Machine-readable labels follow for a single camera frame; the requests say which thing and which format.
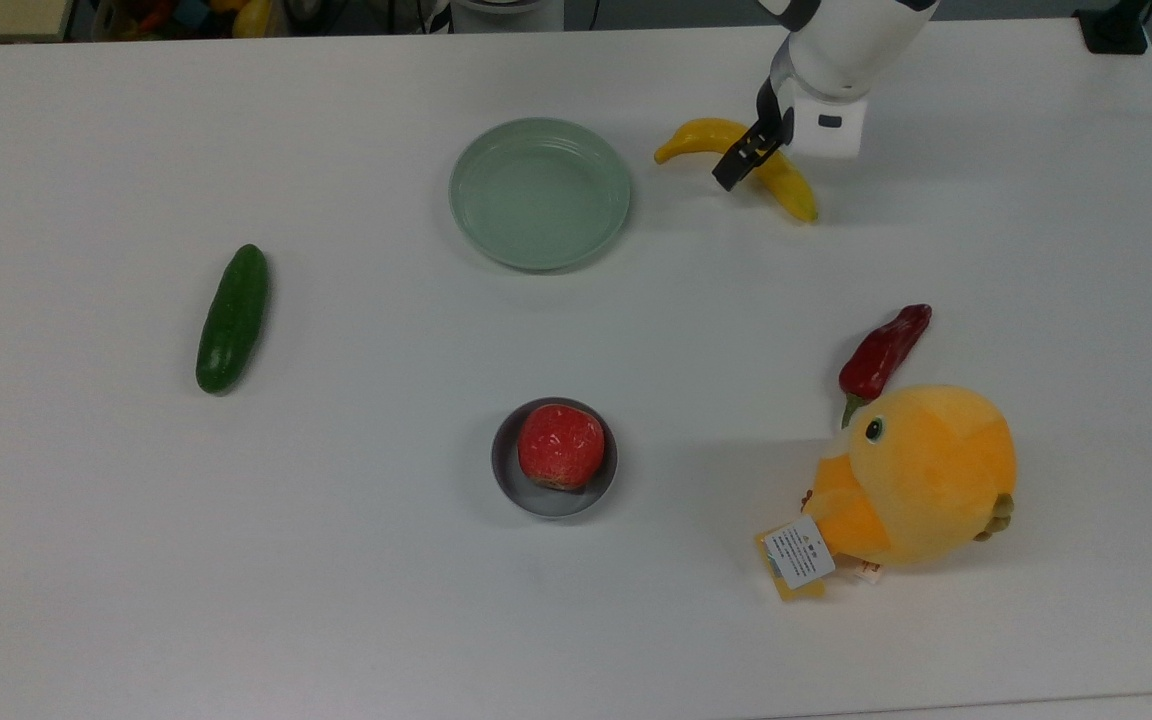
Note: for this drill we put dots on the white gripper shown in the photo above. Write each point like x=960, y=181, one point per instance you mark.
x=829, y=120

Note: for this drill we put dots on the yellow banana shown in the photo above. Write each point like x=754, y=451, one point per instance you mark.
x=791, y=185

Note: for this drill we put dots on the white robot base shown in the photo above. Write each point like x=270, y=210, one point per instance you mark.
x=506, y=12

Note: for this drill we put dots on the pale green plastic plate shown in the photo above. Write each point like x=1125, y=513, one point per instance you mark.
x=539, y=193

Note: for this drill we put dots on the red chili pepper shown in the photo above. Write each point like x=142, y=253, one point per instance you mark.
x=881, y=355

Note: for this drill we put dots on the red apple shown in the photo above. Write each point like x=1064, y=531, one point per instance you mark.
x=561, y=446

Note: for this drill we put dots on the orange plush dinosaur toy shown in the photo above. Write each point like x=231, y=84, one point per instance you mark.
x=921, y=475

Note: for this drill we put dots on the small steel bowl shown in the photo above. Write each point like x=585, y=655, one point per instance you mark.
x=554, y=490

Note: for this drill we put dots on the black stand base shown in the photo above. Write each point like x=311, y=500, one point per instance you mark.
x=1114, y=25

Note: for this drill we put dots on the green cucumber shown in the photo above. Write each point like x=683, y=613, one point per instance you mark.
x=232, y=318

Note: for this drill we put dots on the bin of toy fruit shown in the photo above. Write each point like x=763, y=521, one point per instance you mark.
x=186, y=15

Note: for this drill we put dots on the wooden board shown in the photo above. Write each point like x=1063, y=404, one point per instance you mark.
x=1, y=15

